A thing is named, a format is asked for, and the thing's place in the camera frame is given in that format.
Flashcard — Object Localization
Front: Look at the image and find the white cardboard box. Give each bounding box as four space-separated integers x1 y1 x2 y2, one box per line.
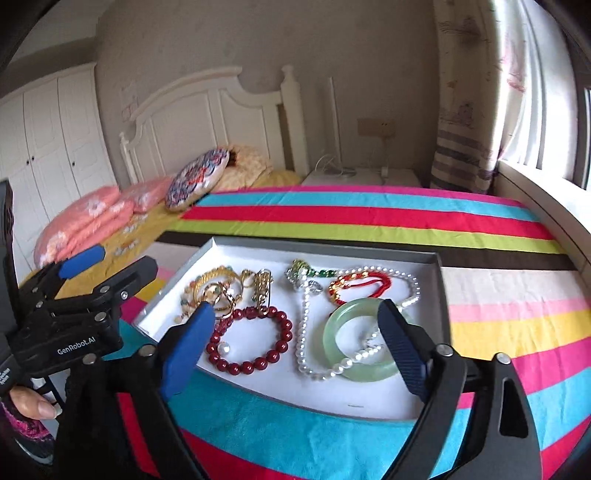
133 236 452 422

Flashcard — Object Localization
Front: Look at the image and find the white nightstand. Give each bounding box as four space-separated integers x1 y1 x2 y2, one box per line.
301 167 423 188

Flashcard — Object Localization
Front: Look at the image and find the gold link bracelet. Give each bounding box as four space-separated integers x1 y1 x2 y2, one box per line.
252 268 274 319

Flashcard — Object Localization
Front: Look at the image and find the white pole lamp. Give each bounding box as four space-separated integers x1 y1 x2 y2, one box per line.
318 76 357 177

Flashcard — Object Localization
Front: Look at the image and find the pink pillow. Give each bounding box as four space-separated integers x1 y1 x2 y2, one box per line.
120 176 174 214

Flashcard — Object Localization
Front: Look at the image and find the white cable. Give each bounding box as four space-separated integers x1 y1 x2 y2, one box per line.
314 154 345 175

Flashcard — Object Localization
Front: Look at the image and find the person's left hand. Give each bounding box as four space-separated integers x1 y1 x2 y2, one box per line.
9 385 63 421

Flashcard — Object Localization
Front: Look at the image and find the white wardrobe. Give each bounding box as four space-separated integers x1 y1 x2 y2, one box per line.
0 62 118 282

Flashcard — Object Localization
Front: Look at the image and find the pink floral quilt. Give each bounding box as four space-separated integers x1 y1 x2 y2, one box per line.
34 186 134 268

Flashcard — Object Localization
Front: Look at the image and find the dark red bead bracelet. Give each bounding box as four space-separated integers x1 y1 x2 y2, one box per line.
205 305 294 376

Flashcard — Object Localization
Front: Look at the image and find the paper wall notice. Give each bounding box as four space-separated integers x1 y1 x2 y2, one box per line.
119 80 139 121

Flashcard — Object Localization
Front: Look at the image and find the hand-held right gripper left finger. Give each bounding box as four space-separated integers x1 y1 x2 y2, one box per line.
53 302 218 480

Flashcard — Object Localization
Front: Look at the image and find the printed curtain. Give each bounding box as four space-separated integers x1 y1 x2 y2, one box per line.
429 0 583 195

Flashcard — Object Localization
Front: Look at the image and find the beige floral blanket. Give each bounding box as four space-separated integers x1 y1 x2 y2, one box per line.
215 145 275 190

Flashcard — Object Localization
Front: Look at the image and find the gold chain jewellery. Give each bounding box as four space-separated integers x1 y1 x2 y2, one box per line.
194 265 254 319

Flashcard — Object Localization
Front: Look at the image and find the wall socket panel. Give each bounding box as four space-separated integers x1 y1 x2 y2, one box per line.
357 117 395 139

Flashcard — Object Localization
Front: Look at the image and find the striped bed sheet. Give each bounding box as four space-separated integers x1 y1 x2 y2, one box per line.
115 185 591 480

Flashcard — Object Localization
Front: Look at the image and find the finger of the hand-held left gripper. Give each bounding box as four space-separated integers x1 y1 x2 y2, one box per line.
34 255 158 326
18 244 107 308

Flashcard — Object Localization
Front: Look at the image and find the red cord bracelet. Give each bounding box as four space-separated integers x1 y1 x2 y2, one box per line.
328 271 392 306

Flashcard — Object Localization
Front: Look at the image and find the white window sill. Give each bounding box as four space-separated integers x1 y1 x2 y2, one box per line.
494 159 591 278

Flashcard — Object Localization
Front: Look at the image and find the white wooden headboard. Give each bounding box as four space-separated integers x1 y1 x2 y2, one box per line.
119 65 310 185

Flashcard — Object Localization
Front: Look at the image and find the white pearl necklace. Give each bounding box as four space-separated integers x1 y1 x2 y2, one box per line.
294 264 422 382

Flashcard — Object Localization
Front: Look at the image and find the round patterned cushion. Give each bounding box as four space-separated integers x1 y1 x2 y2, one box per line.
165 148 230 212

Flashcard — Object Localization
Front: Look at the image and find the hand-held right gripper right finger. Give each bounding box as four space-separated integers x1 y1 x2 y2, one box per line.
377 299 543 480

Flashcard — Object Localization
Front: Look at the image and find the green bead silver bracelet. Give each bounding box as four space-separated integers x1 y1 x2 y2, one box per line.
285 258 340 296

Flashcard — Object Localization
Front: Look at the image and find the multicolour bead bracelet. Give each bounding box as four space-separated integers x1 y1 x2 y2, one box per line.
174 282 220 325

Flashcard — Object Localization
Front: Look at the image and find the green jade bangle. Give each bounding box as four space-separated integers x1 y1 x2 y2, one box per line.
323 298 414 384

